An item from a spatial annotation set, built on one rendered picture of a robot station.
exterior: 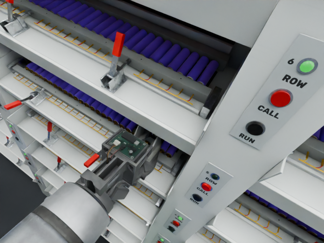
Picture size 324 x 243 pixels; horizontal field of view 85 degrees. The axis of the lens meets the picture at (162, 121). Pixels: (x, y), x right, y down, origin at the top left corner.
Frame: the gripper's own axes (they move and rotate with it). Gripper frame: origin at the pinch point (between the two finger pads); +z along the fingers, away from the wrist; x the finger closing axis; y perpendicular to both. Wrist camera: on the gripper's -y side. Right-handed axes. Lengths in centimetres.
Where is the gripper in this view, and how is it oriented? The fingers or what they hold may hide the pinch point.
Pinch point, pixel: (154, 135)
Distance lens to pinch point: 43.1
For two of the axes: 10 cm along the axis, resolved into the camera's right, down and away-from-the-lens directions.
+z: 4.8, -5.1, 7.1
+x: -8.5, -4.8, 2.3
